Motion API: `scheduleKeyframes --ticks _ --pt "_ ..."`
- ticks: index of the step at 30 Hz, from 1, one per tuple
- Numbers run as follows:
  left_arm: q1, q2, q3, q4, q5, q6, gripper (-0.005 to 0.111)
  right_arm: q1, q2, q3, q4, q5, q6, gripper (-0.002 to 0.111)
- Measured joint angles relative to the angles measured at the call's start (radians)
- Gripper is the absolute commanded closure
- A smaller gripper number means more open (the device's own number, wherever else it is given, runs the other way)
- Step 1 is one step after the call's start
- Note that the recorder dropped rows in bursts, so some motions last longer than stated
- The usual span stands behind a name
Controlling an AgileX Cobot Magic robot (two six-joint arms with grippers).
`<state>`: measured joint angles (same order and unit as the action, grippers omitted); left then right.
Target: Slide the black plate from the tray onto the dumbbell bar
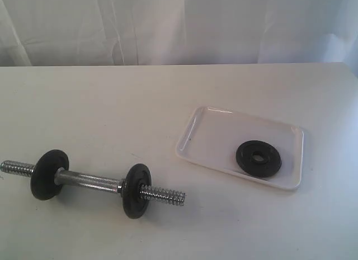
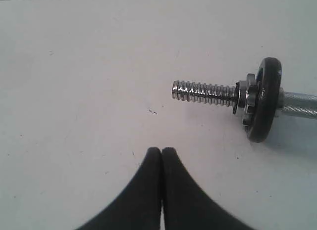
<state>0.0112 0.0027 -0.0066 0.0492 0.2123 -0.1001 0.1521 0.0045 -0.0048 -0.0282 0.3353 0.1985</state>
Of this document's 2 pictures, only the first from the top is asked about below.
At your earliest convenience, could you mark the black weight plate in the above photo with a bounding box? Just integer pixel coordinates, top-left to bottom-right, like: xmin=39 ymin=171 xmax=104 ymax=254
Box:
xmin=121 ymin=163 xmax=152 ymax=219
xmin=30 ymin=149 xmax=69 ymax=201
xmin=235 ymin=140 xmax=282 ymax=178

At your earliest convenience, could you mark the chrome threaded dumbbell bar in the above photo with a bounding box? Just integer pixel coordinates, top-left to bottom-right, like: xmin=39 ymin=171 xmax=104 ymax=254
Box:
xmin=0 ymin=159 xmax=187 ymax=207

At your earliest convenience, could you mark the white rectangular plastic tray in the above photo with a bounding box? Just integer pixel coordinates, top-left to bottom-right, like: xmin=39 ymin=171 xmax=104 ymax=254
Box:
xmin=176 ymin=106 xmax=304 ymax=190

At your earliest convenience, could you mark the white backdrop curtain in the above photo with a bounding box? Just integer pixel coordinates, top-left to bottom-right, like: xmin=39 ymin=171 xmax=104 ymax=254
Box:
xmin=1 ymin=0 xmax=357 ymax=67

